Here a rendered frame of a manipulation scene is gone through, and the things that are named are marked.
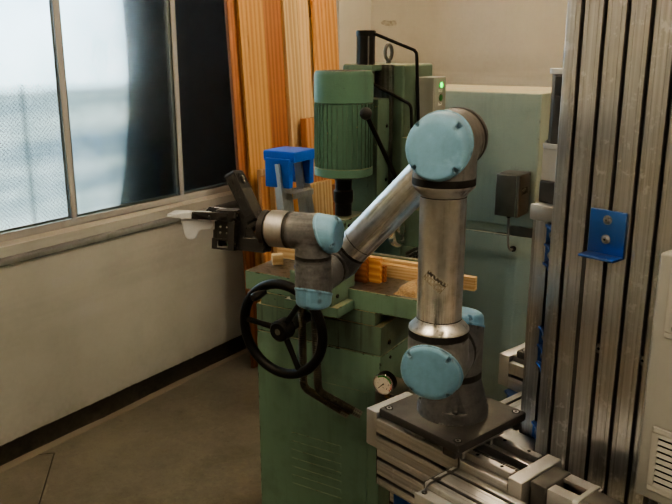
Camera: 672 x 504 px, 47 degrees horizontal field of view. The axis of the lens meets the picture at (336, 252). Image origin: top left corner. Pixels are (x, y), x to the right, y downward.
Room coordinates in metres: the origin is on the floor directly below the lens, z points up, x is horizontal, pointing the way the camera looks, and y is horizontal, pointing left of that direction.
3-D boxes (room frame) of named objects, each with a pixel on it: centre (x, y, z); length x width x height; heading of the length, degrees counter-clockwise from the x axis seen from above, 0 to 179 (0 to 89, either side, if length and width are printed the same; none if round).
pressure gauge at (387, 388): (2.01, -0.14, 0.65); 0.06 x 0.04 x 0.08; 60
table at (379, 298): (2.21, 0.00, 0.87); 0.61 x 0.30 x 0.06; 60
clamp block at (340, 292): (2.14, 0.04, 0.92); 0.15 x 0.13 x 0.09; 60
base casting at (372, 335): (2.43, -0.08, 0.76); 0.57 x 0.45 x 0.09; 150
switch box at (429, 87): (2.53, -0.31, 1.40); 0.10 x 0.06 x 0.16; 150
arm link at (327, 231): (1.50, 0.04, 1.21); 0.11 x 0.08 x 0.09; 67
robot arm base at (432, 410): (1.52, -0.25, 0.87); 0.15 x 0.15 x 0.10
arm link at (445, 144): (1.40, -0.20, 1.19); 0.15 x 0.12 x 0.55; 157
